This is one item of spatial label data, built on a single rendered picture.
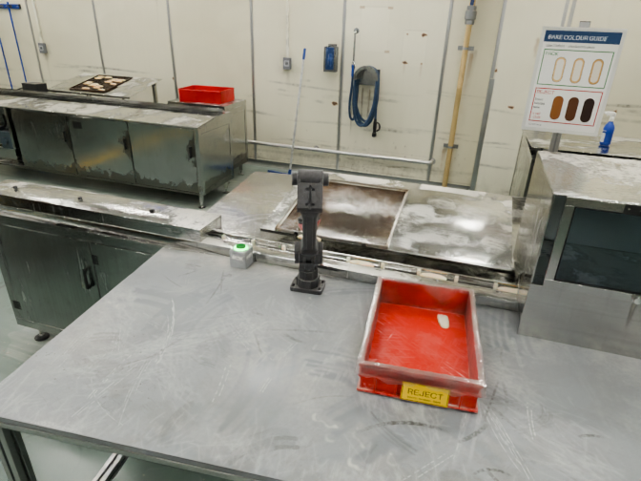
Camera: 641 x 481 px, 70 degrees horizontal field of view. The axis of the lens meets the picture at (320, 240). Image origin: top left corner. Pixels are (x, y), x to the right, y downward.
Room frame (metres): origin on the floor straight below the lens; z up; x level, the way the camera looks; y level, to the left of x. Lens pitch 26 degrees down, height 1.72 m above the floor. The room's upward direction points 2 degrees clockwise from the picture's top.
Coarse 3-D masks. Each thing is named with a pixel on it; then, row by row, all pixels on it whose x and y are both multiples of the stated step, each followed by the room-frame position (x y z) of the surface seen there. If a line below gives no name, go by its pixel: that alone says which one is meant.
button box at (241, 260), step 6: (234, 246) 1.64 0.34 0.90; (252, 246) 1.65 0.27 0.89; (234, 252) 1.61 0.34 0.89; (240, 252) 1.60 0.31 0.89; (246, 252) 1.61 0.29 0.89; (252, 252) 1.65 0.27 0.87; (234, 258) 1.61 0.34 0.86; (240, 258) 1.60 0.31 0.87; (246, 258) 1.60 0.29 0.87; (252, 258) 1.65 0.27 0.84; (234, 264) 1.61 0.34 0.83; (240, 264) 1.60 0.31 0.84; (246, 264) 1.60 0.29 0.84
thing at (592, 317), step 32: (544, 160) 1.58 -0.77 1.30; (576, 160) 1.59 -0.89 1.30; (608, 160) 1.61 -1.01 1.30; (640, 160) 1.62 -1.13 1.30; (544, 192) 1.38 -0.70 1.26; (576, 192) 1.25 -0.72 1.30; (608, 192) 1.26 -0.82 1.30; (640, 192) 1.27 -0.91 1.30; (544, 224) 1.25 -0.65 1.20; (512, 256) 1.73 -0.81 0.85; (544, 256) 1.54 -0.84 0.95; (544, 288) 1.22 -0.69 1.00; (576, 288) 1.19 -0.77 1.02; (608, 288) 1.17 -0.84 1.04; (544, 320) 1.21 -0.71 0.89; (576, 320) 1.19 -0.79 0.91; (608, 320) 1.16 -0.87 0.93; (640, 320) 1.14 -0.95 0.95; (608, 352) 1.15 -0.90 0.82; (640, 352) 1.13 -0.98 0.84
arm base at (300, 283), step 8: (304, 272) 1.45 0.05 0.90; (312, 272) 1.45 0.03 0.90; (296, 280) 1.50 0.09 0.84; (304, 280) 1.45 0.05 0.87; (312, 280) 1.45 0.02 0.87; (320, 280) 1.51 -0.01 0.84; (296, 288) 1.44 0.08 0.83; (304, 288) 1.44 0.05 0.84; (312, 288) 1.44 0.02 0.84; (320, 288) 1.45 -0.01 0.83
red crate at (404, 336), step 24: (384, 312) 1.32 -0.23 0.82; (408, 312) 1.33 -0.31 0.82; (432, 312) 1.33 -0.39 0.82; (384, 336) 1.19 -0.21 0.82; (408, 336) 1.20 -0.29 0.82; (432, 336) 1.20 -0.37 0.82; (456, 336) 1.20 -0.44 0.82; (384, 360) 1.08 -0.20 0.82; (408, 360) 1.08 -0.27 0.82; (432, 360) 1.08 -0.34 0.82; (456, 360) 1.09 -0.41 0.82; (360, 384) 0.95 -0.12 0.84; (384, 384) 0.94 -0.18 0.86; (456, 408) 0.89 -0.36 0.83
